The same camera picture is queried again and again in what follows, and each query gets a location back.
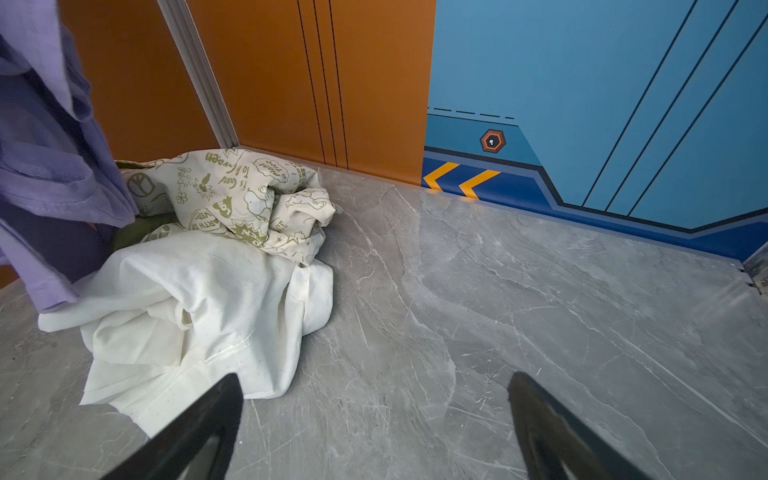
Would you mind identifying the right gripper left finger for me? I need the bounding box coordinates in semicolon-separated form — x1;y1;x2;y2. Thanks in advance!
104;373;244;479

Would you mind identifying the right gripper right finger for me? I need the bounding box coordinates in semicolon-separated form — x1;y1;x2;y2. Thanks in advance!
507;371;648;479

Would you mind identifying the purple cloth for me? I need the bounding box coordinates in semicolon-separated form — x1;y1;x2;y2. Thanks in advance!
1;1;138;313

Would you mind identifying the white cloth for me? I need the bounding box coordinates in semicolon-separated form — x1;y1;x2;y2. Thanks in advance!
38;230;334;436

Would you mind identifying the olive green cloth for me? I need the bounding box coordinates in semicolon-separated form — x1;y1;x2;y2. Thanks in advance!
112;213;177;251

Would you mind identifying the green patterned cream cloth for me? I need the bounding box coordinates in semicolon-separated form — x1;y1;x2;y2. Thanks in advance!
118;149;337;265

